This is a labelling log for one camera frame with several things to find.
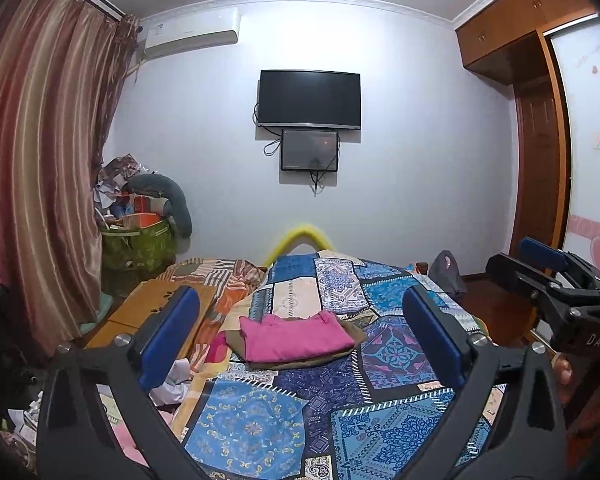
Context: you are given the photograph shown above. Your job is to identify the pink pants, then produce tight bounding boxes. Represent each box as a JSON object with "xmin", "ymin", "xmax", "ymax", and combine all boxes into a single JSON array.
[{"xmin": 239, "ymin": 311, "xmax": 355, "ymax": 364}]

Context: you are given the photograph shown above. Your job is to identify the yellow wooden folding table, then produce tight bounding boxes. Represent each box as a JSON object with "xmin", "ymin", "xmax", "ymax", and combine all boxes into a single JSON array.
[{"xmin": 86, "ymin": 280, "xmax": 216, "ymax": 359}]

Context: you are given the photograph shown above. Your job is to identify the olive green shorts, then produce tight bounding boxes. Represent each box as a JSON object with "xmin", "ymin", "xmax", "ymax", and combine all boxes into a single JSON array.
[{"xmin": 224, "ymin": 311, "xmax": 367, "ymax": 370}]

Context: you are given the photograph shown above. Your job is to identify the striped orange blanket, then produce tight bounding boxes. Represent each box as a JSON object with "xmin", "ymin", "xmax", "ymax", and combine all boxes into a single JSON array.
[{"xmin": 158, "ymin": 258, "xmax": 266, "ymax": 372}]

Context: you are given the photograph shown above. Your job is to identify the green storage basket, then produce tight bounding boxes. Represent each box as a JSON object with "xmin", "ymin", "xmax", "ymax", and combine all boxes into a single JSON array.
[{"xmin": 102, "ymin": 220, "xmax": 176, "ymax": 272}]

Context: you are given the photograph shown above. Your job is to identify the blue patchwork bedspread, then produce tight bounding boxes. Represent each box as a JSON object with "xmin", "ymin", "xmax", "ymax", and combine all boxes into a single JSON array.
[{"xmin": 172, "ymin": 250, "xmax": 480, "ymax": 479}]

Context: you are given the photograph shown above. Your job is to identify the grey plush pillow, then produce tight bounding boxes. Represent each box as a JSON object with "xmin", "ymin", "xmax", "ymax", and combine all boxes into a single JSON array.
[{"xmin": 123, "ymin": 174, "xmax": 193, "ymax": 238}]

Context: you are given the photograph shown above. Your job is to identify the yellow plush bed headrest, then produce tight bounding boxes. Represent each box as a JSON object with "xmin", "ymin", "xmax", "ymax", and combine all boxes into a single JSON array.
[{"xmin": 262, "ymin": 223, "xmax": 334, "ymax": 268}]

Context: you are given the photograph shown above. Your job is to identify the white wardrobe door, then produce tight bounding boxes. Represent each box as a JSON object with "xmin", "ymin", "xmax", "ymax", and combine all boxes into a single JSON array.
[{"xmin": 545, "ymin": 15, "xmax": 600, "ymax": 269}]

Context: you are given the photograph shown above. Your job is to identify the brown wooden overhead cabinet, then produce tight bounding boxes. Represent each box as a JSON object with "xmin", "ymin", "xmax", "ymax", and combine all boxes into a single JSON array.
[{"xmin": 456, "ymin": 0, "xmax": 593, "ymax": 86}]

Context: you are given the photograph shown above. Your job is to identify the striped brown curtain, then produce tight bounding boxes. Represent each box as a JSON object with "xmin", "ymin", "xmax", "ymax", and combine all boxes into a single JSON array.
[{"xmin": 0, "ymin": 0, "xmax": 138, "ymax": 354}]

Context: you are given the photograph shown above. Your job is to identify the white air conditioner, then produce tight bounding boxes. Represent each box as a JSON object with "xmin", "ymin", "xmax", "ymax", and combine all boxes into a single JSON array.
[{"xmin": 143, "ymin": 8, "xmax": 240, "ymax": 60}]

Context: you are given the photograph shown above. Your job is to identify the small black wall monitor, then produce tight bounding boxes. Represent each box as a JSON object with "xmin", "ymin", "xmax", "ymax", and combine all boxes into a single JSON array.
[{"xmin": 280, "ymin": 129, "xmax": 339, "ymax": 172}]

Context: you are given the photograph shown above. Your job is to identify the black wall television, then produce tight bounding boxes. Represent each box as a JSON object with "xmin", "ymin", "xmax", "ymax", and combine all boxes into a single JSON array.
[{"xmin": 256, "ymin": 70, "xmax": 362, "ymax": 130}]

